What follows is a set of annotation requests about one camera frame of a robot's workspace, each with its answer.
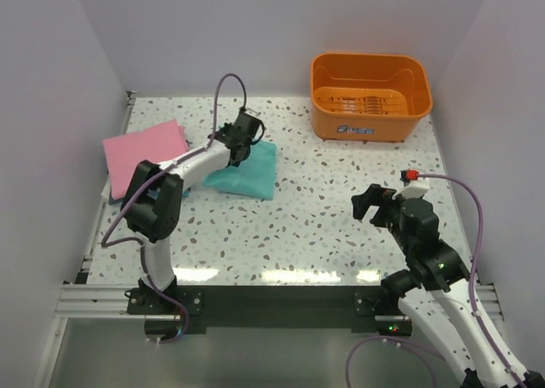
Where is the folded dark teal t-shirt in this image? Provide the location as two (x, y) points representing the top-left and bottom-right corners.
(108, 196), (123, 205)

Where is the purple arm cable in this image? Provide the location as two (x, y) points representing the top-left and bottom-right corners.
(100, 72), (249, 346)
(344, 173), (533, 388)

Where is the mint green t-shirt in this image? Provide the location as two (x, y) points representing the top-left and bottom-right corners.
(202, 141), (277, 200)

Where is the folded pink t-shirt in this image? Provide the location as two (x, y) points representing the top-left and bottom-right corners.
(102, 120), (189, 201)

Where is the orange plastic basket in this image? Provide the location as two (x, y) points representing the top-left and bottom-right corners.
(310, 53), (433, 142)

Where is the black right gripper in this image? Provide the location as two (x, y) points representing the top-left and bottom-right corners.
(350, 183), (413, 254)

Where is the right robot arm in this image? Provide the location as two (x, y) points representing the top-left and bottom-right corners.
(351, 182), (544, 387)

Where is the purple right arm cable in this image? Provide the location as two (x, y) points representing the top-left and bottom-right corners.
(344, 173), (533, 388)

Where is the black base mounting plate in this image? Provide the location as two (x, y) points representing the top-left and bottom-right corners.
(124, 284), (413, 339)

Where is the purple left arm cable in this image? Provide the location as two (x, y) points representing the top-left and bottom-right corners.
(100, 72), (249, 346)

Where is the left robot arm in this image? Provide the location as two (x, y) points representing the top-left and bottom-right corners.
(122, 108), (265, 313)

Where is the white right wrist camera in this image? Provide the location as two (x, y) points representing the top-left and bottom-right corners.
(393, 169), (430, 200)

